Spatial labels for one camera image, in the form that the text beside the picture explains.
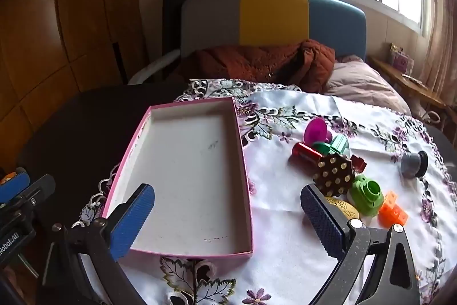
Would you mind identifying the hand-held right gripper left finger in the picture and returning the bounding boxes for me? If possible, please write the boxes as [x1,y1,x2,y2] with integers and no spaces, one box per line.
[41,183,158,305]

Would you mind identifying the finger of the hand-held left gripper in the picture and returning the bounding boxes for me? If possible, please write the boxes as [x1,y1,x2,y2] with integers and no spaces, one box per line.
[0,167,30,204]

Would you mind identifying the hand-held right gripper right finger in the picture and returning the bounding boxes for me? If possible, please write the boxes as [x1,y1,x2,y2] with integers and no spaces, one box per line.
[300,184,420,305]

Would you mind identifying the gold oval piece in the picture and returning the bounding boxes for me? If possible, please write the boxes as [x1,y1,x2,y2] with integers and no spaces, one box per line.
[324,196,360,220]

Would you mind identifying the brown studded disc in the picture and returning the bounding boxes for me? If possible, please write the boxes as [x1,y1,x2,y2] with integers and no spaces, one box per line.
[312,153,354,198]

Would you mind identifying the small dark red block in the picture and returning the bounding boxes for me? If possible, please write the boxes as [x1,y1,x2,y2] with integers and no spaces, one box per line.
[350,154,368,173]

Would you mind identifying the red metallic cylinder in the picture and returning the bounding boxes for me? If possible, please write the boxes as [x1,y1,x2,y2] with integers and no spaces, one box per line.
[292,142,324,170]

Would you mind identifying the orange linked cubes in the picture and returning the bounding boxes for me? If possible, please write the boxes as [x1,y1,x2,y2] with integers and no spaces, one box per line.
[378,190,409,228]

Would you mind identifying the pink cardboard box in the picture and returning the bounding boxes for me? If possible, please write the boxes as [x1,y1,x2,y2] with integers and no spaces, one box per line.
[102,96,254,260]

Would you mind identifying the teal green plastic part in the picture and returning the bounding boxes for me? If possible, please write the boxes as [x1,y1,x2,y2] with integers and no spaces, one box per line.
[311,134,350,157]

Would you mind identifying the magenta plastic funnel piece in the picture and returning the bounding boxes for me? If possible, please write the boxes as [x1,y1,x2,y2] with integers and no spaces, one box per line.
[305,117,334,145]

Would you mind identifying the grey cylinder with black cap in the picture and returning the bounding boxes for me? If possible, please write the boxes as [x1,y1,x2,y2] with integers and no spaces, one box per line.
[400,150,429,179]

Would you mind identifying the white floral embroidered tablecloth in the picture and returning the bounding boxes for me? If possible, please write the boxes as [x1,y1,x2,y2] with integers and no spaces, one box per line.
[71,78,457,305]

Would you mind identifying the pink pillow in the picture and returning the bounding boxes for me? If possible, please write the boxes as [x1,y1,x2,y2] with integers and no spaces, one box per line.
[323,55,413,116]

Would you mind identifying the wooden side table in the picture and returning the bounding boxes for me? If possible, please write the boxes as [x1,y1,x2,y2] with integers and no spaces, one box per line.
[368,55,447,120]

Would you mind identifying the wooden wardrobe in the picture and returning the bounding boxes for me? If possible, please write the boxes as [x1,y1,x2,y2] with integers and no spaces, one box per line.
[0,0,151,148]

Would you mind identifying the brown quilted jacket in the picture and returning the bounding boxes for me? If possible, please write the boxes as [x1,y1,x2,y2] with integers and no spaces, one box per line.
[168,39,336,93]

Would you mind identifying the purple gift boxes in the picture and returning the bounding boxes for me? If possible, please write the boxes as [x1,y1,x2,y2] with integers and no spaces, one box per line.
[389,43,415,74]

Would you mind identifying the grey yellow blue headboard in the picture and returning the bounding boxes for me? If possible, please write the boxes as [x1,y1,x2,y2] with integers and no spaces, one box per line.
[180,0,368,61]

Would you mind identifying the beige curtain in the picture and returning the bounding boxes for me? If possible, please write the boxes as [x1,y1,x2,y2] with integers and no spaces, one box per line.
[421,0,457,102]

